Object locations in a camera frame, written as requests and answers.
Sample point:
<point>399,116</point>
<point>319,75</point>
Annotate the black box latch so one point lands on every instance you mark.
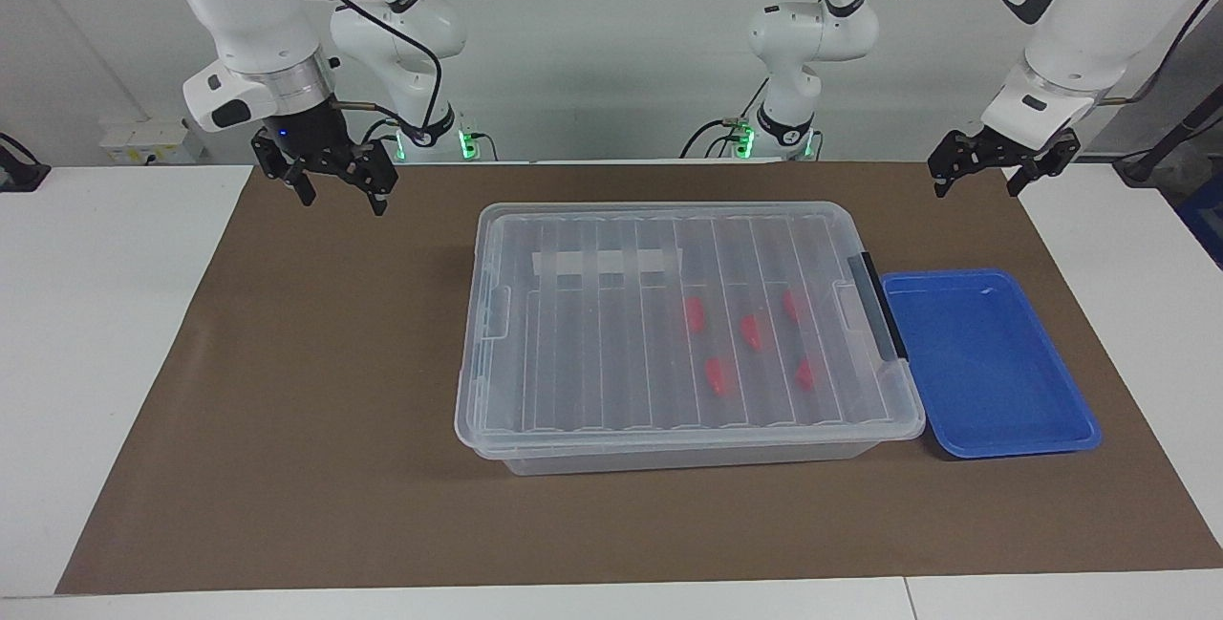
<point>877,310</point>

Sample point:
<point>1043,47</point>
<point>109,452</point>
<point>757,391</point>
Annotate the clear plastic ribbed lid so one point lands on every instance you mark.
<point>592,362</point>

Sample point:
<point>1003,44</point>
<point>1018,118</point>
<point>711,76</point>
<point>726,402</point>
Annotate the white wall socket strip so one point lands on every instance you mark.
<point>143,140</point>

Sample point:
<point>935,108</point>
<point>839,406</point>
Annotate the black stand pole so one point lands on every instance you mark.
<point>1175,135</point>

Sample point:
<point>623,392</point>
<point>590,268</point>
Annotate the red block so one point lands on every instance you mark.
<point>695,314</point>
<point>792,307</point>
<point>716,375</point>
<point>805,372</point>
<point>754,331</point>

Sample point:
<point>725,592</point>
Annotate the blue crate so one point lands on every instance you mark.
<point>1206,219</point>

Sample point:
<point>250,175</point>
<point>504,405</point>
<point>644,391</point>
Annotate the white tape strip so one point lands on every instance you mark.
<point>573,264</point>

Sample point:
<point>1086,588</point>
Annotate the brown table mat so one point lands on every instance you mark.
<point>287,410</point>

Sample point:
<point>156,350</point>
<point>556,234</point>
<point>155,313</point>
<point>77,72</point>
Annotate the blue plastic tray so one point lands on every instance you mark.
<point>984,362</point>

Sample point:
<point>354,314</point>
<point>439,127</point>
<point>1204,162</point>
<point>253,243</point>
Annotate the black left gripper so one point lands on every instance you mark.
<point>989,150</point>

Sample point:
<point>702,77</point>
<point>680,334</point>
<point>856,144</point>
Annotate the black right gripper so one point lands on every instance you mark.
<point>315,138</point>

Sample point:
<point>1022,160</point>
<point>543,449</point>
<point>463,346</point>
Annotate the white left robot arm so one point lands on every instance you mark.
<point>1099,9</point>

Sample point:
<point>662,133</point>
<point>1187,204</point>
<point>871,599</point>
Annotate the black clamp device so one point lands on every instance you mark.
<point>19,171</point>

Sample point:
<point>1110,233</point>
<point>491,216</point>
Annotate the clear plastic storage box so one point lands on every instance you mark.
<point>669,460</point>

